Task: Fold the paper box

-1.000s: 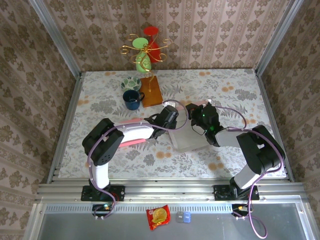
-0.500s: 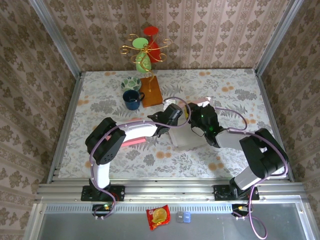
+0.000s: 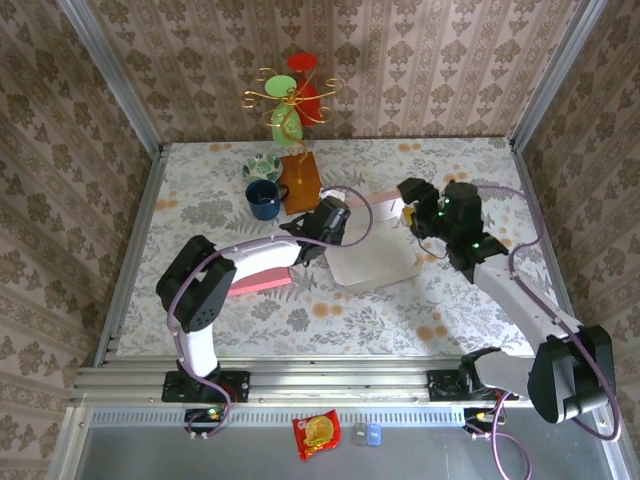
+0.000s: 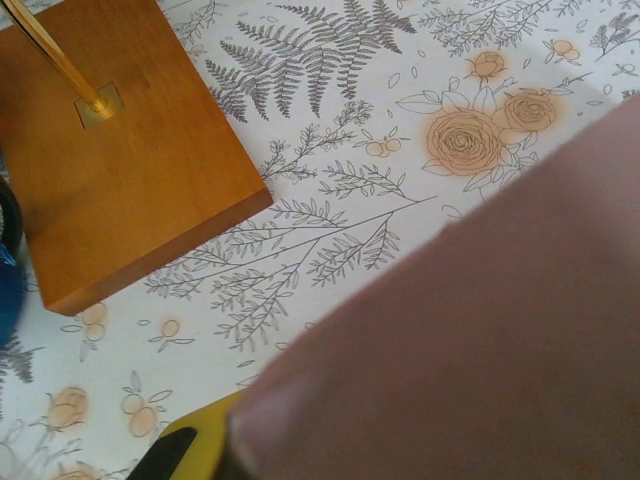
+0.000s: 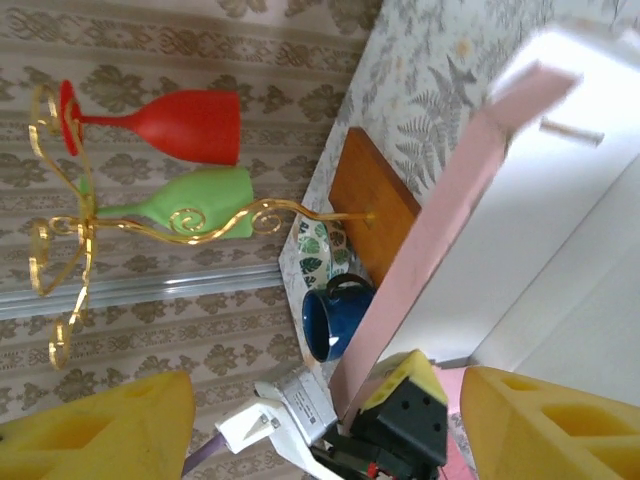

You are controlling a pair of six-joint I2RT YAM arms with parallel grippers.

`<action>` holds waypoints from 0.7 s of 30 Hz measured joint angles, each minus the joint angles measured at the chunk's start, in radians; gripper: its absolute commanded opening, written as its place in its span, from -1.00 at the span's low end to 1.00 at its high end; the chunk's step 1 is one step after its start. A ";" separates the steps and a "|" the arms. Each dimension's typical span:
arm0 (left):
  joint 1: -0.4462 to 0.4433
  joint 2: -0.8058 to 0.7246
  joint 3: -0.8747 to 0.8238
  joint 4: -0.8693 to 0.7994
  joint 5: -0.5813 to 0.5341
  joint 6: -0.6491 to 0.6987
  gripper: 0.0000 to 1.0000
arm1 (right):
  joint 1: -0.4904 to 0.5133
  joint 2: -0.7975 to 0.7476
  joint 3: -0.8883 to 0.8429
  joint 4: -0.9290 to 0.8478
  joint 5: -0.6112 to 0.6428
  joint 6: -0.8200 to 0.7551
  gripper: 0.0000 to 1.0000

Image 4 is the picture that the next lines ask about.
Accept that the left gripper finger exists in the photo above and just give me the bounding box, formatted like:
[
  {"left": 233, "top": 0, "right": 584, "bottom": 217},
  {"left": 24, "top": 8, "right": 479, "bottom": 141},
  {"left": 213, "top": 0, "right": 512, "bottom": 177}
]
[{"left": 129, "top": 389, "right": 251, "bottom": 480}]

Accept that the pink paper box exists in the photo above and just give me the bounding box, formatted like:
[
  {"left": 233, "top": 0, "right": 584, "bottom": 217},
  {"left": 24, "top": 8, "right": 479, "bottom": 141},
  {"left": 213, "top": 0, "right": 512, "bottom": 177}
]
[{"left": 227, "top": 92, "right": 640, "bottom": 480}]

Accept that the dark blue mug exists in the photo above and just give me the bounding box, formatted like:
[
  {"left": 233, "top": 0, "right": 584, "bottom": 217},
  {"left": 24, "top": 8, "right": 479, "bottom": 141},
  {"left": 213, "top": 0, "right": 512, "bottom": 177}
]
[{"left": 0, "top": 174, "right": 26, "bottom": 349}]

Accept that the floral table mat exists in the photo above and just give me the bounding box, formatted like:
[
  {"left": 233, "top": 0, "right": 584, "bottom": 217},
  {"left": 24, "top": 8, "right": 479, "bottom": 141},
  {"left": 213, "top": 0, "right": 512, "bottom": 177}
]
[{"left": 0, "top": 0, "right": 640, "bottom": 480}]

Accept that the gold wire mug stand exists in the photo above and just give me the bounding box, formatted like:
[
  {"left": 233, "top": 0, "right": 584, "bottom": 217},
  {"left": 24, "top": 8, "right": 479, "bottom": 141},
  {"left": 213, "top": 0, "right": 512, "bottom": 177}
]
[{"left": 0, "top": 0, "right": 275, "bottom": 317}]

